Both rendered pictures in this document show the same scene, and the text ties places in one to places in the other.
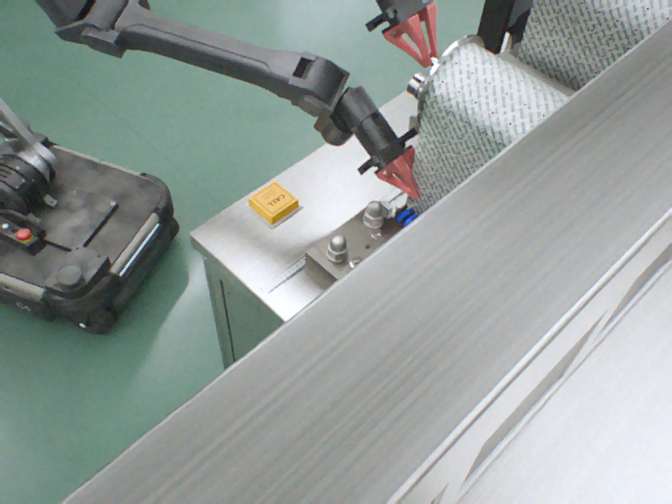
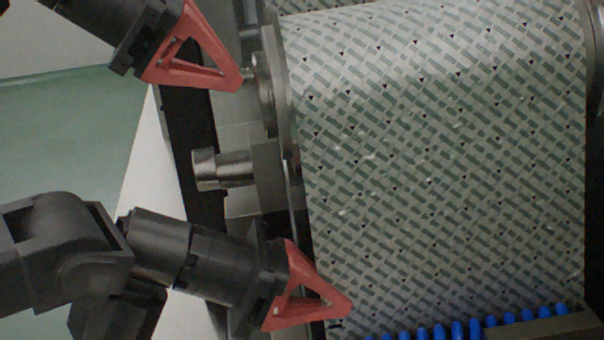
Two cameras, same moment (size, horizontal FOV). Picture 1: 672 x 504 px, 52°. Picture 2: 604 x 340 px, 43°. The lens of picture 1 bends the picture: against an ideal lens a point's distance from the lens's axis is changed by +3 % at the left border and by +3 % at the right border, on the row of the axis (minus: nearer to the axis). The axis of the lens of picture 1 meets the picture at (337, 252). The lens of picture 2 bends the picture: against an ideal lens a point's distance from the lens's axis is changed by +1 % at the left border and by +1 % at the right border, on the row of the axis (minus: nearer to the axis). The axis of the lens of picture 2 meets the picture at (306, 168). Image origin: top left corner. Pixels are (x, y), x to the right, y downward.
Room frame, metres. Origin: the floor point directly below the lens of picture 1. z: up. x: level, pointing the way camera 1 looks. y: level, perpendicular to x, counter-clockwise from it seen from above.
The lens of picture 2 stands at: (0.37, 0.30, 1.44)
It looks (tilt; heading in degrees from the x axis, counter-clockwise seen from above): 23 degrees down; 314
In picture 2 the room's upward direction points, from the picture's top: 8 degrees counter-clockwise
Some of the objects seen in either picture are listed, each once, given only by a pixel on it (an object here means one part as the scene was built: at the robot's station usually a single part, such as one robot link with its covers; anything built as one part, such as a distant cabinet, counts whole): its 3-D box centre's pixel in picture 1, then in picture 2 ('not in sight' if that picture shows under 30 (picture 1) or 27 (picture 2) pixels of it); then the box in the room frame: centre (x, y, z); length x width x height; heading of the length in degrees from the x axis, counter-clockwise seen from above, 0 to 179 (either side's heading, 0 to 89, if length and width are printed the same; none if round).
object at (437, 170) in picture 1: (469, 211); (450, 246); (0.70, -0.20, 1.11); 0.23 x 0.01 x 0.18; 48
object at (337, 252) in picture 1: (338, 245); not in sight; (0.66, 0.00, 1.05); 0.04 x 0.04 x 0.04
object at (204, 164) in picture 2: (418, 86); (206, 169); (0.90, -0.11, 1.18); 0.04 x 0.02 x 0.04; 138
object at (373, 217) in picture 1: (374, 211); not in sight; (0.74, -0.06, 1.05); 0.04 x 0.04 x 0.04
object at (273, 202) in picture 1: (273, 202); not in sight; (0.86, 0.13, 0.91); 0.07 x 0.07 x 0.02; 48
